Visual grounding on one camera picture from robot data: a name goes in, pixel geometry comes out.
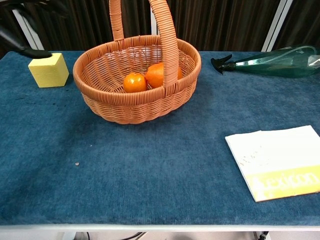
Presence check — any white and yellow book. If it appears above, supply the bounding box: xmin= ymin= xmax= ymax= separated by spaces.
xmin=224 ymin=124 xmax=320 ymax=203

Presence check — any dark pleated partition panel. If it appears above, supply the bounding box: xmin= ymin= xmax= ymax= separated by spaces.
xmin=21 ymin=0 xmax=154 ymax=52
xmin=156 ymin=0 xmax=279 ymax=52
xmin=272 ymin=0 xmax=320 ymax=51
xmin=0 ymin=9 xmax=34 ymax=59

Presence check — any white partition frame post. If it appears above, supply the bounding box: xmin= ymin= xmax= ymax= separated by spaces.
xmin=11 ymin=8 xmax=45 ymax=52
xmin=261 ymin=0 xmax=294 ymax=52
xmin=150 ymin=11 xmax=159 ymax=36

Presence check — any black cable bundle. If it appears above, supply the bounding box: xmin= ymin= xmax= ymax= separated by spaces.
xmin=84 ymin=231 xmax=147 ymax=240

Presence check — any blue table cloth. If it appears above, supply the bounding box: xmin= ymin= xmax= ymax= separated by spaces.
xmin=0 ymin=51 xmax=320 ymax=226

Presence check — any green spray bottle black nozzle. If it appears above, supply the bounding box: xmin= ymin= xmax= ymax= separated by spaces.
xmin=210 ymin=44 xmax=320 ymax=79

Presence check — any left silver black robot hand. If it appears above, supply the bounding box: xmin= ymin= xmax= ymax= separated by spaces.
xmin=0 ymin=0 xmax=68 ymax=59

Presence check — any yellow foam cube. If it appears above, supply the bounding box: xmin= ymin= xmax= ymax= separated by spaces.
xmin=27 ymin=52 xmax=70 ymax=89

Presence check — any orange wicker basket with handle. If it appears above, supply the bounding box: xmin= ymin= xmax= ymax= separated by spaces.
xmin=72 ymin=0 xmax=202 ymax=125

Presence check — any large pear-shaped orange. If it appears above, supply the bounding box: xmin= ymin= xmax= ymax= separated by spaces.
xmin=144 ymin=62 xmax=184 ymax=89

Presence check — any small round orange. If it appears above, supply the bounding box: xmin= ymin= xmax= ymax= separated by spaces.
xmin=122 ymin=72 xmax=148 ymax=93

